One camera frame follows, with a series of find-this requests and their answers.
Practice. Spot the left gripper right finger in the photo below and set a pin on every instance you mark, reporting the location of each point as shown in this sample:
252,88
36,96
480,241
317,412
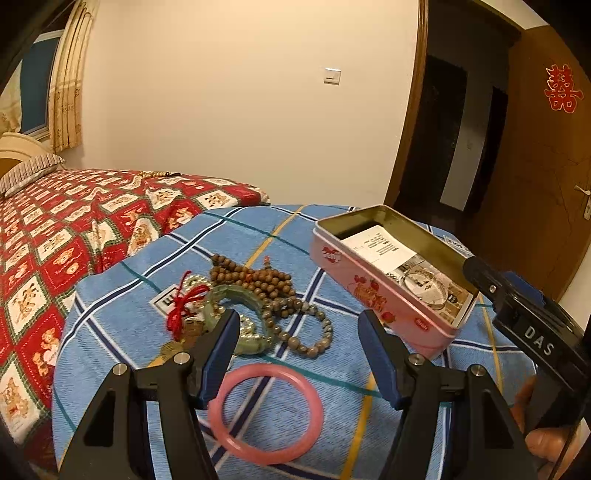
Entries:
463,407

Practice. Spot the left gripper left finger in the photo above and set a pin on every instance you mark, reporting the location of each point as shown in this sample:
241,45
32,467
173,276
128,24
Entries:
112,438

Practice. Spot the pink jade bangle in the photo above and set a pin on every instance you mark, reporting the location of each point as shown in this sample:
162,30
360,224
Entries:
265,414

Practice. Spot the silver bangle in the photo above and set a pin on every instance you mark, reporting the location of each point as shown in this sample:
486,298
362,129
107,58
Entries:
425,285

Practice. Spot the red knot tassel charm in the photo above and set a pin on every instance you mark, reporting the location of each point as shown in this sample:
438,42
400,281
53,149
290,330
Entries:
192,289

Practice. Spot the pink metal tin box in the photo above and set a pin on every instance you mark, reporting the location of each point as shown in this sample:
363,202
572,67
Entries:
419,326

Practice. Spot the green jade bangle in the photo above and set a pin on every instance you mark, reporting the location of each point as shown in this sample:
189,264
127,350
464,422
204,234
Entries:
250,342

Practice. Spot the brown wooden bead mala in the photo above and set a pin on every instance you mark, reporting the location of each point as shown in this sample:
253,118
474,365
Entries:
274,287

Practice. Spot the right human hand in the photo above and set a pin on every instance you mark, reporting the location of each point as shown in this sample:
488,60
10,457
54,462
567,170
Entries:
547,443

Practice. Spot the brown wooden door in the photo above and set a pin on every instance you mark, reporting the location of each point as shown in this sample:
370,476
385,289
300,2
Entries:
531,220

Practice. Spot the blue plaid blanket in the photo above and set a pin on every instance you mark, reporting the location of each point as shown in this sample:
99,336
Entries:
118,317

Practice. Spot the printed paper leaflet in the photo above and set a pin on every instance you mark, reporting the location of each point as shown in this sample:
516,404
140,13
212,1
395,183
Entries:
393,258

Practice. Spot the red patterned bed quilt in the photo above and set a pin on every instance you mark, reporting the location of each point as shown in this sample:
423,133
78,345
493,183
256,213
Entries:
63,227

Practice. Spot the red double happiness sticker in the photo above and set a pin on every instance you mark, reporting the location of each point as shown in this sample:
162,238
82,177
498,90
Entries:
560,90

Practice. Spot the beads on bed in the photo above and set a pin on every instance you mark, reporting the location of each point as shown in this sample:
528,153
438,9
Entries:
158,174

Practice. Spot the striped pillow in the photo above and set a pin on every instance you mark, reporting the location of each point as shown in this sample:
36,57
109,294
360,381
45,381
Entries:
29,171

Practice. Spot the cream wooden headboard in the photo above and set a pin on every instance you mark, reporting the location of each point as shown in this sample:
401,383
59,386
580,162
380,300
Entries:
16,148

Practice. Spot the beige curtain right panel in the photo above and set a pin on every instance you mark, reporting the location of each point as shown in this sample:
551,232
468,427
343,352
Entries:
64,103

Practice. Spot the beige curtain panel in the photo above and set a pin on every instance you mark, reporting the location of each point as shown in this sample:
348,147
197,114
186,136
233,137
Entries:
10,104
64,103

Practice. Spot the beige curtain left panel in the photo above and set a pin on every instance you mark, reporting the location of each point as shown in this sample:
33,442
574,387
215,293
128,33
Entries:
10,104

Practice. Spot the brown door frame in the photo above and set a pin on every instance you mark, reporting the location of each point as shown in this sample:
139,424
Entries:
408,131

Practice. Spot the white wall light switch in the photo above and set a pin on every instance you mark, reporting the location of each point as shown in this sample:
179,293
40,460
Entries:
332,76

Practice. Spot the window with white frame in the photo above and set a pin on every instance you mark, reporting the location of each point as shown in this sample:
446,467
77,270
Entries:
35,79

